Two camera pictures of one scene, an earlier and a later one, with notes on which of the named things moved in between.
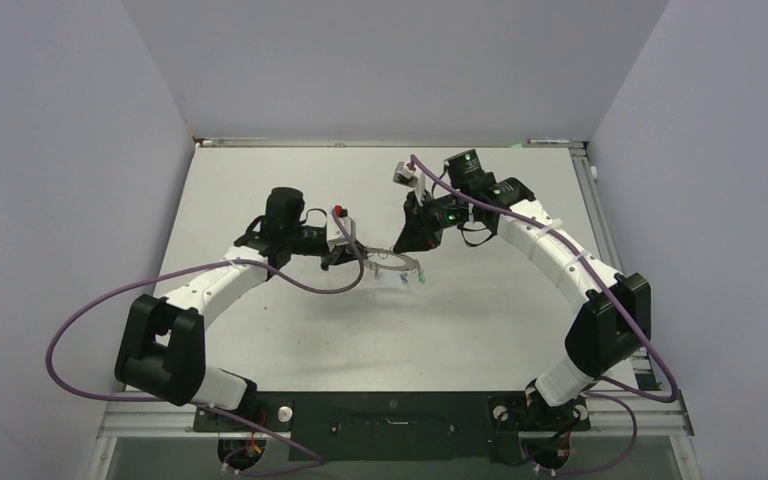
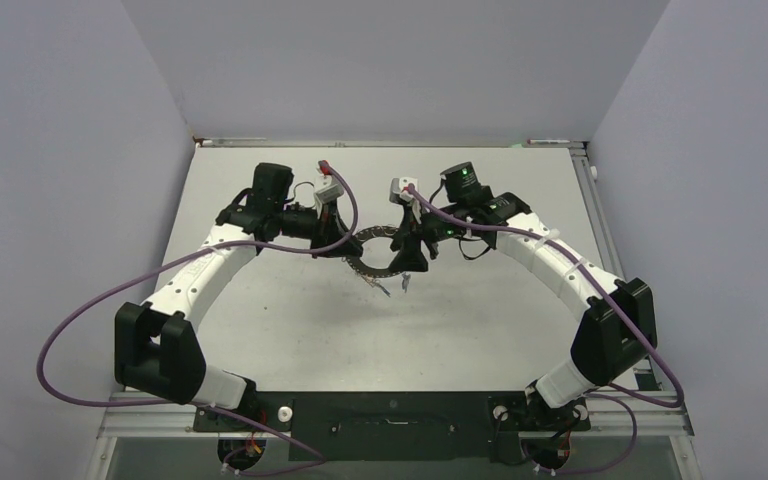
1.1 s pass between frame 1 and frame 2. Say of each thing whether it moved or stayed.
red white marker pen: stayed
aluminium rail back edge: stayed
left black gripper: moved
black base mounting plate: stayed
